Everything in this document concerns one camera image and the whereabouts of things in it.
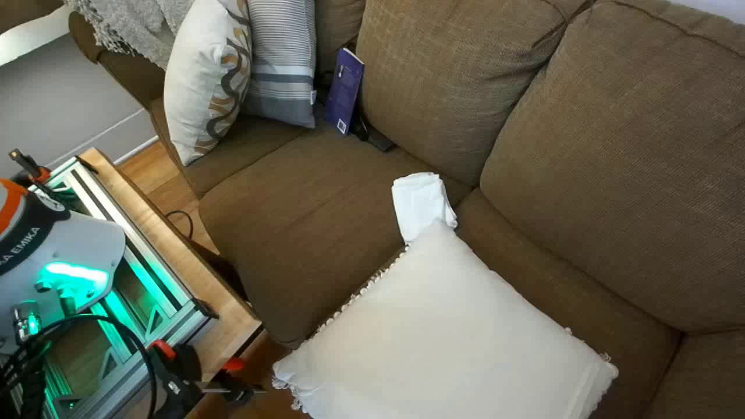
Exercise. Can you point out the white tissue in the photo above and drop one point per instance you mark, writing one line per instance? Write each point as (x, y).
(420, 202)

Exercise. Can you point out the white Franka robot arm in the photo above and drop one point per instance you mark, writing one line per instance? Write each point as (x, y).
(61, 257)

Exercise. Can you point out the white lace-trimmed pillow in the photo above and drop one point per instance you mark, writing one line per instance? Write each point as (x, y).
(451, 334)

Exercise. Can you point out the grey striped throw pillow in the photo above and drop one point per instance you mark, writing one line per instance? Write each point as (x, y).
(284, 53)

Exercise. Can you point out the cream throw pillow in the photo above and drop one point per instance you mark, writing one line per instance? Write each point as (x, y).
(199, 83)

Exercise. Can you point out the brown fabric sofa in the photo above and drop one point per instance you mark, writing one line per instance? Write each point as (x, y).
(311, 216)

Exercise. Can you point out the purple book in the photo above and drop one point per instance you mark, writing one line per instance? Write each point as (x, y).
(345, 88)

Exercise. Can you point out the brown sofa back cushion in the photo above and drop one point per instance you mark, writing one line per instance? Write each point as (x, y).
(339, 24)
(457, 76)
(636, 169)

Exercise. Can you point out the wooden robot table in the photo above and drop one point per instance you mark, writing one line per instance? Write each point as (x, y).
(195, 271)

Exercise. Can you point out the orange black clamp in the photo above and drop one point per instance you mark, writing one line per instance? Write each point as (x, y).
(182, 372)
(233, 374)
(30, 165)

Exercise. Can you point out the cream knitted blanket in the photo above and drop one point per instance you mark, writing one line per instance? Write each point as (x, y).
(132, 25)

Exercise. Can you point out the aluminium frame with green light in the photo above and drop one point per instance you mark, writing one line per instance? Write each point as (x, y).
(147, 286)

